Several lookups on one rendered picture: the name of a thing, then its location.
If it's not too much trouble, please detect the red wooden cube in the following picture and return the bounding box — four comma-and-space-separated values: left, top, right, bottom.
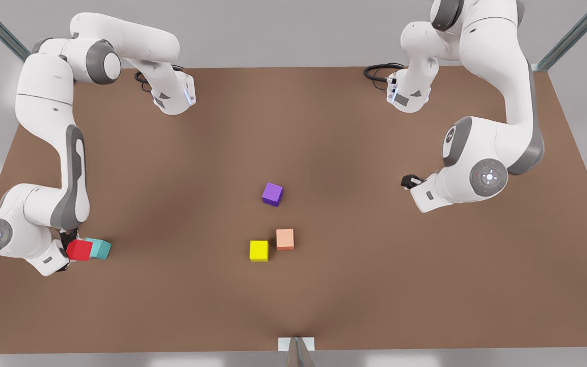
66, 240, 93, 261

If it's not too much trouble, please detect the teal wooden cube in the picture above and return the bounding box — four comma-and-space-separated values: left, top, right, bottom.
85, 238, 112, 260

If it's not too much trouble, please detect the peach wooden cube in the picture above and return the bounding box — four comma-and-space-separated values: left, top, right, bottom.
276, 228, 295, 251

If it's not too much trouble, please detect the purple wooden cube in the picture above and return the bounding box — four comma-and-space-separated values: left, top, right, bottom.
262, 182, 284, 207

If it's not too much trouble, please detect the yellow wooden cube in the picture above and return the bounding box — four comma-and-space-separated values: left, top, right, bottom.
250, 240, 269, 263

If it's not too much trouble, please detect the black cable loop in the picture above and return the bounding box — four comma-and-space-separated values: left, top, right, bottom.
364, 63, 407, 92
135, 64, 185, 92

